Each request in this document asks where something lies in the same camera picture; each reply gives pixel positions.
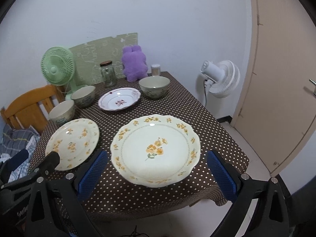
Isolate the beaded yellow-flower plate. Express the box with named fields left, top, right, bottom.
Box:
left=45, top=118, right=100, bottom=171

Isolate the floral bowl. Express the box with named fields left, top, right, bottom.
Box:
left=71, top=86, right=96, bottom=108
left=49, top=100, right=75, bottom=126

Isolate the large scalloped yellow-flower plate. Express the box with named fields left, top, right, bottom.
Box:
left=110, top=114, right=201, bottom=188

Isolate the white plate red pattern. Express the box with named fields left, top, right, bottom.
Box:
left=98, top=87, right=141, bottom=111

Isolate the large green-rim bowl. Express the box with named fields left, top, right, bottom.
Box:
left=139, top=76, right=170, bottom=99

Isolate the plaid clothes pile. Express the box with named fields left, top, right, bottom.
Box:
left=1, top=124, right=40, bottom=182

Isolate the wooden chair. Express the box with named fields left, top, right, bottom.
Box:
left=1, top=85, right=65, bottom=133

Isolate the green desk fan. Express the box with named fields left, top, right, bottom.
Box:
left=41, top=46, right=86, bottom=100

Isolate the white floor fan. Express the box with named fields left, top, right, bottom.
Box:
left=200, top=60, right=240, bottom=99

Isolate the glass jar black lid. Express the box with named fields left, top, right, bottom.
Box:
left=100, top=60, right=117, bottom=88

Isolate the purple plush toy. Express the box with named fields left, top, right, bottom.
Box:
left=122, top=45, right=148, bottom=82

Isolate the cotton swab container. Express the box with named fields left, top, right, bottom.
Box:
left=151, top=64, right=161, bottom=76

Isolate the green patterned wall mat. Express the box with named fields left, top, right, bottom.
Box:
left=70, top=33, right=138, bottom=86

